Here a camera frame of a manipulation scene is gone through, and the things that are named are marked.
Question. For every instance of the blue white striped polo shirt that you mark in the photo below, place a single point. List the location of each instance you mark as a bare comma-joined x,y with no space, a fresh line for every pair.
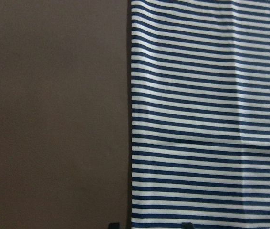
200,80

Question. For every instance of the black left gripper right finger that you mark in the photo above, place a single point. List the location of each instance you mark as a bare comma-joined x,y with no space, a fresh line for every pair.
187,225

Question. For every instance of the brown paper table cover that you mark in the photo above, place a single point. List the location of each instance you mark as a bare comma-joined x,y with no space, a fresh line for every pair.
64,114

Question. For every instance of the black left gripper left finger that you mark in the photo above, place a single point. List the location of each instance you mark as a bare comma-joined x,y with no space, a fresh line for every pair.
114,225

